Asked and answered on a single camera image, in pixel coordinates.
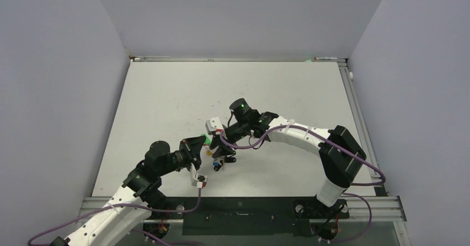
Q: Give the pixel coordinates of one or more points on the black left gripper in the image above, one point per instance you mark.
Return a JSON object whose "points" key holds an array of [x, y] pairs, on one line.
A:
{"points": [[194, 145]]}

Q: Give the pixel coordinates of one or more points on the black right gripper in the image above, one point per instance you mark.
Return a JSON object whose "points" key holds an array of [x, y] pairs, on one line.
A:
{"points": [[223, 148]]}

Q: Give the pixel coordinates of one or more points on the metal key holder red handle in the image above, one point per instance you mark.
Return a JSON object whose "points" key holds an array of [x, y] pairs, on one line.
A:
{"points": [[219, 162]]}

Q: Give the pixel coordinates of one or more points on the green key tag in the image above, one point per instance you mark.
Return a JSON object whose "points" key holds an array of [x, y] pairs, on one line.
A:
{"points": [[207, 139]]}

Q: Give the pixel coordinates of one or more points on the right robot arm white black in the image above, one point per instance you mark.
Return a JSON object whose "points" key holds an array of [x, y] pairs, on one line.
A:
{"points": [[341, 155]]}

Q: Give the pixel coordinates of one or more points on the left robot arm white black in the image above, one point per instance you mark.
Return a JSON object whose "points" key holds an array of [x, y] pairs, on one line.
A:
{"points": [[139, 196]]}

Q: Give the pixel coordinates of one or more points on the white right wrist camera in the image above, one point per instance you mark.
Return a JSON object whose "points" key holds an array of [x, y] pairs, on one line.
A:
{"points": [[214, 126]]}

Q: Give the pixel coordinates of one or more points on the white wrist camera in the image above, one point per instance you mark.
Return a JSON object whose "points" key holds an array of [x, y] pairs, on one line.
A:
{"points": [[197, 180], [214, 126]]}

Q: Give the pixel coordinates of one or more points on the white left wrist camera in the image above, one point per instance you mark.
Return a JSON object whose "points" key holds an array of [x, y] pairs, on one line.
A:
{"points": [[197, 180]]}

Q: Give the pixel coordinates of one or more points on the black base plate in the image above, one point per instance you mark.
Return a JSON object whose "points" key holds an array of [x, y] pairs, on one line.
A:
{"points": [[250, 216]]}

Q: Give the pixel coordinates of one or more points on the aluminium frame rail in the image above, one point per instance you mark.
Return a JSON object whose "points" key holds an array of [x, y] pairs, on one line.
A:
{"points": [[240, 153]]}

